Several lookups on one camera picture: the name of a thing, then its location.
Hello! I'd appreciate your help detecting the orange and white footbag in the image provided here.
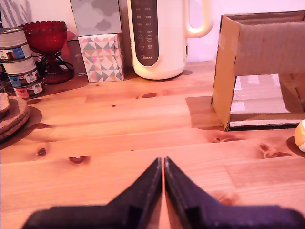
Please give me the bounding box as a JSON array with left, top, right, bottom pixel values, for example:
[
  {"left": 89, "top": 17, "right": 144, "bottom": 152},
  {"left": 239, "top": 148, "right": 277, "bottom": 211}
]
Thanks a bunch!
[{"left": 294, "top": 119, "right": 305, "bottom": 152}]

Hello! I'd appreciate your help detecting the cardboard dice tower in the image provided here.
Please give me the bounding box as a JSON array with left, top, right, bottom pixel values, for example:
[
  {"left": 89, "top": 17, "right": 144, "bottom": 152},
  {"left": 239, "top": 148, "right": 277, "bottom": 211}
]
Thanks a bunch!
[{"left": 211, "top": 10, "right": 305, "bottom": 132}]

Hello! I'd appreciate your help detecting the triangle patterned box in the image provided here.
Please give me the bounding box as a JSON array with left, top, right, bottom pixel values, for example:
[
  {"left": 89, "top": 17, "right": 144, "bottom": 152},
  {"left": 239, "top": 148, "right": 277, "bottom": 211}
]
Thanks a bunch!
[{"left": 78, "top": 33, "right": 125, "bottom": 83}]

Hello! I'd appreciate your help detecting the small dark brown box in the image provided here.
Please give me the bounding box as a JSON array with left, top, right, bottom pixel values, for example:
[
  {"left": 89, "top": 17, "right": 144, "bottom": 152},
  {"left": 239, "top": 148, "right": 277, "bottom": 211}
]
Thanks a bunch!
[{"left": 67, "top": 39, "right": 87, "bottom": 78}]

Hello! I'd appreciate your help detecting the stack of cork coasters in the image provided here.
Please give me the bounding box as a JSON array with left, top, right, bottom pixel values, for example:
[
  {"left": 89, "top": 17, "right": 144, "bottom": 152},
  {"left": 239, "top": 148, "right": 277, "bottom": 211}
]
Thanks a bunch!
[{"left": 0, "top": 92, "right": 31, "bottom": 141}]

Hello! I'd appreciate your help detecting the red label food can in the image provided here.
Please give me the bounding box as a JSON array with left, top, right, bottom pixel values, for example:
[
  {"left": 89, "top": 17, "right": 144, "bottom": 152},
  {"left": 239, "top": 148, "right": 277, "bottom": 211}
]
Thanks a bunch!
[{"left": 12, "top": 80, "right": 45, "bottom": 100}]

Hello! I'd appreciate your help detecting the cream electric kettle appliance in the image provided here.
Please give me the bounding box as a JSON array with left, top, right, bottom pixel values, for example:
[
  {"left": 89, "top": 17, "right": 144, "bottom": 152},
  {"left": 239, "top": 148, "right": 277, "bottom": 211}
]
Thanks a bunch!
[{"left": 126, "top": 0, "right": 214, "bottom": 80}]

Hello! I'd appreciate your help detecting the white label food can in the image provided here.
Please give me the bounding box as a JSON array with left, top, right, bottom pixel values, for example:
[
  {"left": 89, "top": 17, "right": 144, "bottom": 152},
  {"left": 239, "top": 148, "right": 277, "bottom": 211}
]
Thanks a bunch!
[{"left": 1, "top": 56, "right": 39, "bottom": 87}]

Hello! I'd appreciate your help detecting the grey cloud print box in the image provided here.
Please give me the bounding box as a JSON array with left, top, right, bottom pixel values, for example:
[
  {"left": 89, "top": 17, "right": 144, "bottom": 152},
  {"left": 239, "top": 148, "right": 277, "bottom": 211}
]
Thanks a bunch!
[{"left": 69, "top": 0, "right": 122, "bottom": 37}]

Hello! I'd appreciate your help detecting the red glass goblet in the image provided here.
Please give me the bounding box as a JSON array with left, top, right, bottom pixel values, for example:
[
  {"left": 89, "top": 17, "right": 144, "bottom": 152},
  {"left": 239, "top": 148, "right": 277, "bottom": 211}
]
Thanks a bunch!
[{"left": 20, "top": 20, "right": 74, "bottom": 85}]

